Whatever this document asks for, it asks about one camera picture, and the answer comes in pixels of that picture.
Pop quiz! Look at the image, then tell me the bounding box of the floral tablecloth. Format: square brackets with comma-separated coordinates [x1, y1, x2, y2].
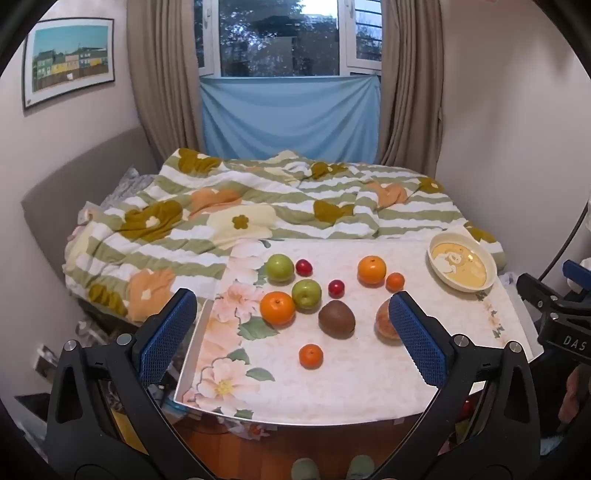
[178, 226, 546, 425]

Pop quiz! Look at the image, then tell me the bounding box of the grey patterned pillow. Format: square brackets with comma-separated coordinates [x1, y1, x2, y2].
[99, 167, 155, 208]

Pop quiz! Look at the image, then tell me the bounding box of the framed wall poster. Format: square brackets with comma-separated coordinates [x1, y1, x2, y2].
[22, 17, 115, 110]

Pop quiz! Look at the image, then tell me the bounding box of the cream bowl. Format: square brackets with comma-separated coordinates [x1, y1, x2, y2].
[427, 232, 498, 293]

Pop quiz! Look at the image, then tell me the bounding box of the blue cloth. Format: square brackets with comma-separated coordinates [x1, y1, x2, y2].
[199, 74, 382, 163]

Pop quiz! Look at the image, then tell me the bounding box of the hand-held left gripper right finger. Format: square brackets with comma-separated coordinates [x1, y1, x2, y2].
[383, 291, 543, 480]

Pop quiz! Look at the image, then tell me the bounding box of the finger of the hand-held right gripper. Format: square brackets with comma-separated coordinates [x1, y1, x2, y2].
[516, 273, 560, 306]
[562, 260, 591, 291]

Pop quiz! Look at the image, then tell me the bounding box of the large orange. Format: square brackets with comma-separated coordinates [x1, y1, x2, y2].
[259, 291, 296, 326]
[357, 256, 387, 286]

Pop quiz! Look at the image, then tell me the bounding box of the green striped floral blanket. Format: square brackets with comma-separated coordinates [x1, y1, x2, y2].
[62, 148, 506, 324]

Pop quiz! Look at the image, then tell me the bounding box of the person's right hand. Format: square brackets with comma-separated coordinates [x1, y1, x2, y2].
[560, 367, 585, 422]

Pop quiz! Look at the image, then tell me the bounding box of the reddish yellow apple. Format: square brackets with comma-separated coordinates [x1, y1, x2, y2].
[374, 298, 404, 343]

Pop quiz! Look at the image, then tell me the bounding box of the grey headboard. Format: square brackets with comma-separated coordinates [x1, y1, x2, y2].
[21, 124, 160, 296]

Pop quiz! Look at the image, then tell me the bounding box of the person's right foot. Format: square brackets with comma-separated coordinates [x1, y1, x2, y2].
[346, 455, 376, 480]

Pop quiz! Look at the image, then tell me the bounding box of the person's foot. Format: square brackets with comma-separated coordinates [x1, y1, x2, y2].
[346, 455, 376, 480]
[291, 458, 320, 480]

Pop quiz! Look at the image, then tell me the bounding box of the black cable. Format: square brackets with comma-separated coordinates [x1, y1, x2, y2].
[538, 198, 591, 282]

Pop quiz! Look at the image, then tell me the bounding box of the green apple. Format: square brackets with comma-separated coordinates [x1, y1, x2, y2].
[291, 279, 322, 309]
[264, 254, 295, 283]

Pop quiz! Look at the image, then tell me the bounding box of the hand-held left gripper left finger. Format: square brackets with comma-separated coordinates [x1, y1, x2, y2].
[44, 288, 208, 480]

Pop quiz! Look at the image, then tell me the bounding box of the brown kiwi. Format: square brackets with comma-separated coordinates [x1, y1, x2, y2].
[318, 300, 356, 340]

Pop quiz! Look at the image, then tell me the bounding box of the person's left foot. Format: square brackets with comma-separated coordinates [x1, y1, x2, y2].
[291, 458, 320, 480]

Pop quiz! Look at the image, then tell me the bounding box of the beige curtain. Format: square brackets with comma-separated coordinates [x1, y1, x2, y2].
[379, 0, 446, 177]
[127, 0, 204, 168]

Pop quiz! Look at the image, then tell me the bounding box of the window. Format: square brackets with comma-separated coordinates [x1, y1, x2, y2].
[194, 0, 384, 78]

